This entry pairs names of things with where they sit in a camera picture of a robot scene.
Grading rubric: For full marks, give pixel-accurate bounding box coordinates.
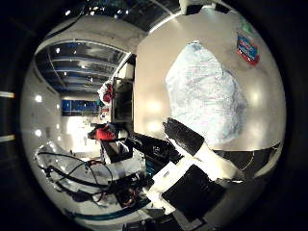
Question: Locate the clear spray bottle red label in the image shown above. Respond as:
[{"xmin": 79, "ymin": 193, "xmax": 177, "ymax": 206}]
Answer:
[{"xmin": 235, "ymin": 17, "xmax": 261, "ymax": 67}]

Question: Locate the light blue cloth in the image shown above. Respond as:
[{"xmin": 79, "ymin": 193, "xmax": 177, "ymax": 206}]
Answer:
[{"xmin": 165, "ymin": 40, "xmax": 248, "ymax": 149}]

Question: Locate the black electronics box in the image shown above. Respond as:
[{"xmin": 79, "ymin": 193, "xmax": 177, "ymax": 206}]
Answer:
[{"xmin": 127, "ymin": 132, "xmax": 182, "ymax": 171}]

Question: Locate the person in red top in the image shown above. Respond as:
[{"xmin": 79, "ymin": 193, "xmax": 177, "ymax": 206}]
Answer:
[{"xmin": 88, "ymin": 124, "xmax": 118, "ymax": 141}]

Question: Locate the red white object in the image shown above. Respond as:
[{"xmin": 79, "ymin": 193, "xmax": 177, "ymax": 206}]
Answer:
[{"xmin": 97, "ymin": 80, "xmax": 114, "ymax": 104}]

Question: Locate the black cable bundle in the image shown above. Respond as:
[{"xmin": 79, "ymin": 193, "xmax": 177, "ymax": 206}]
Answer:
[{"xmin": 36, "ymin": 151, "xmax": 142, "ymax": 208}]

